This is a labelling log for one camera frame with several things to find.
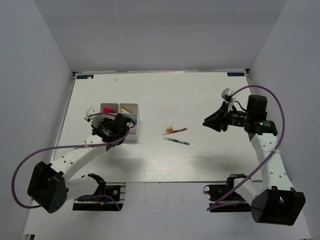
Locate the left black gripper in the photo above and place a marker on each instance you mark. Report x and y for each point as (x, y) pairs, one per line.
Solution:
(106, 120)

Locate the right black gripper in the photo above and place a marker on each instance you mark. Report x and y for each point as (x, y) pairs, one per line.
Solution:
(215, 122)

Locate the pink black highlighter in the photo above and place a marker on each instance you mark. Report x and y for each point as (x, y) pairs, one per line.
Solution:
(107, 110)

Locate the white marker orange caps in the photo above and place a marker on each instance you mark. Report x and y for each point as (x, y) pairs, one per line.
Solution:
(122, 110)

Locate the red ink gel pen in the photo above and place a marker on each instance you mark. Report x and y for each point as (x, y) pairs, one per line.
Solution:
(174, 131)

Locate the small yellow eraser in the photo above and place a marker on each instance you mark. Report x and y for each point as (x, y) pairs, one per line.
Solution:
(169, 129)

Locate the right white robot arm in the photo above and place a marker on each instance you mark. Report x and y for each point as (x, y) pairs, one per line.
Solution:
(276, 202)

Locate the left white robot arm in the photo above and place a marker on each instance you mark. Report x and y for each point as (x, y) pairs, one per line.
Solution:
(52, 184)

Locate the left white organizer bin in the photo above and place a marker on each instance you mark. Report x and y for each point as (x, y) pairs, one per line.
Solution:
(113, 106)

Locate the green ink gel pen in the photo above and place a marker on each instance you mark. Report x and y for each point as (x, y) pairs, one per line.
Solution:
(176, 141)

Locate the right blue table label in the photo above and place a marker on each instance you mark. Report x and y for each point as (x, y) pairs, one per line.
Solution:
(235, 74)

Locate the blue table label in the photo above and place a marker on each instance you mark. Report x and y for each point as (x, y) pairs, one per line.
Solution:
(235, 74)
(86, 76)

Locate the left blue table label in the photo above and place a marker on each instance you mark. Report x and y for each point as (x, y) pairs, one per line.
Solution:
(86, 76)

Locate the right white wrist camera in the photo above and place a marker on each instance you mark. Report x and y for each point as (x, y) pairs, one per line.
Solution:
(227, 96)

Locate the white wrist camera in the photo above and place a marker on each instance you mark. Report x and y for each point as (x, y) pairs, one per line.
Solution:
(227, 96)
(91, 114)

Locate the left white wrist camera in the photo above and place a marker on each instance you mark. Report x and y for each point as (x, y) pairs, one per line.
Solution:
(91, 114)

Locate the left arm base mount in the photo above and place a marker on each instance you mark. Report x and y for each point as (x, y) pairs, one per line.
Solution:
(107, 198)

